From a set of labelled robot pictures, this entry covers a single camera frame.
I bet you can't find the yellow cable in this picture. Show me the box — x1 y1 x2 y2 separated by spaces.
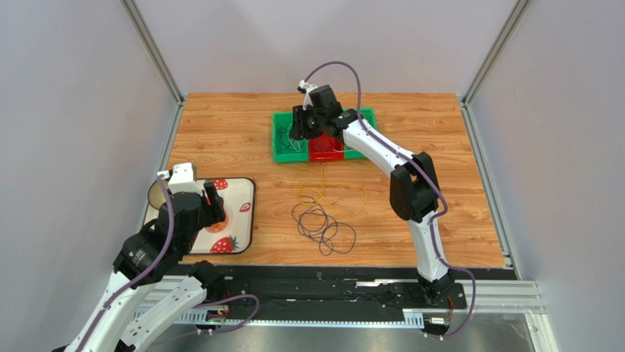
293 161 368 219

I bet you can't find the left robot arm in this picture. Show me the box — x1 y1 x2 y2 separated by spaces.
60 180 226 351

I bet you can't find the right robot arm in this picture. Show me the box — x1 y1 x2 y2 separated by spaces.
290 81 455 306

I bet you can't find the strawberry print white tray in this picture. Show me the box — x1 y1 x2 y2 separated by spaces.
142 176 257 256

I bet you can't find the red plastic bin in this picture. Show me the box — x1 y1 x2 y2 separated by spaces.
308 134 344 162

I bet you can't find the right green plastic bin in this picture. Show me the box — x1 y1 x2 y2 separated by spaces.
343 108 378 160

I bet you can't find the green plastic bin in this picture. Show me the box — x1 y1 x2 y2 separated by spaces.
271 111 309 163
343 108 378 160

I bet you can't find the left green plastic bin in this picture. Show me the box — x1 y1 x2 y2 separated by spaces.
271 111 309 163

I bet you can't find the beige ceramic bowl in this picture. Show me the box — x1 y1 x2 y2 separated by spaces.
147 181 166 210

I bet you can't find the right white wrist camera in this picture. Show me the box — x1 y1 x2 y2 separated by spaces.
297 80 318 110

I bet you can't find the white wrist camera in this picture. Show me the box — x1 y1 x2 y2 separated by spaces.
297 80 318 110
156 162 202 195

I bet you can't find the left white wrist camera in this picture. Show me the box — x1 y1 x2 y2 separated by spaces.
156 162 202 195

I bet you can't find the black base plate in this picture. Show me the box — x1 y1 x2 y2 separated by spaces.
206 265 470 322

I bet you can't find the aluminium frame rail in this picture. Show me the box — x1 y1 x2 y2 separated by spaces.
87 280 560 352

